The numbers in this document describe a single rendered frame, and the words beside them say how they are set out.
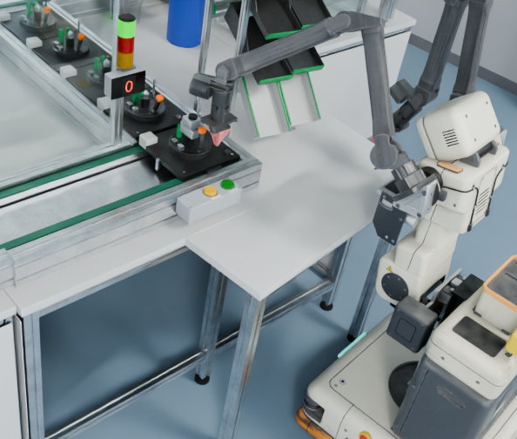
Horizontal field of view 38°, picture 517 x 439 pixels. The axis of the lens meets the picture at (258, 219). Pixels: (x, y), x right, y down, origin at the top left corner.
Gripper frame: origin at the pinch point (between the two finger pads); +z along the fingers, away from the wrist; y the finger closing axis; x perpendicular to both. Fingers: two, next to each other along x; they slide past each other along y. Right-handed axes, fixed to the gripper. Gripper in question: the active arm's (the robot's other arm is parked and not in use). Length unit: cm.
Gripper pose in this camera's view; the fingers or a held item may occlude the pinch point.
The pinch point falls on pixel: (216, 142)
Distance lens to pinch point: 239.2
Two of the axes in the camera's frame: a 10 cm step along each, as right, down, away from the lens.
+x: 6.7, 5.3, -5.2
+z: -1.3, 7.7, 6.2
